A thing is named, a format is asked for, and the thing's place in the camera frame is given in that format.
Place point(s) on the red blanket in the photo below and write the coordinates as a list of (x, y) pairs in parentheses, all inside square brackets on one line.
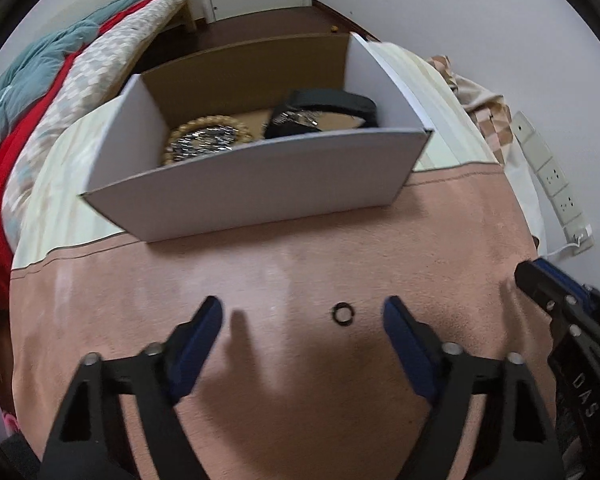
[(13, 144)]

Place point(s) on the checkered beige mattress pad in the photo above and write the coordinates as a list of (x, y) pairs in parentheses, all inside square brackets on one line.
[(91, 80)]

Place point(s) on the white power strip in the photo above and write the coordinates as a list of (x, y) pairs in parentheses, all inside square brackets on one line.
[(547, 171)]

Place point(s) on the white charger with cable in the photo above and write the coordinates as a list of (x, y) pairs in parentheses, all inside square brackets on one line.
[(578, 241)]

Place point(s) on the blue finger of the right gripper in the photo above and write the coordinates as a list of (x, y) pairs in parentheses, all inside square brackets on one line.
[(550, 284)]

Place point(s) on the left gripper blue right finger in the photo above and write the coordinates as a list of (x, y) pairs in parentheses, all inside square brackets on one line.
[(515, 440)]

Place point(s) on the pink striped table cloth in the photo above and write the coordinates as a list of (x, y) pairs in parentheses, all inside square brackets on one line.
[(302, 382)]

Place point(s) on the teal blue quilt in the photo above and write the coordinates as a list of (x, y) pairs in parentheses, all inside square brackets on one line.
[(34, 70)]

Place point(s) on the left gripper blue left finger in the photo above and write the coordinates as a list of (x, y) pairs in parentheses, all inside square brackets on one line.
[(89, 440)]

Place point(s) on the black smart watch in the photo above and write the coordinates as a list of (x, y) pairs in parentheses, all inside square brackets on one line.
[(313, 110)]

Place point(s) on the white cardboard box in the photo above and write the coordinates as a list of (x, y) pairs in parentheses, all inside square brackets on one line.
[(263, 181)]

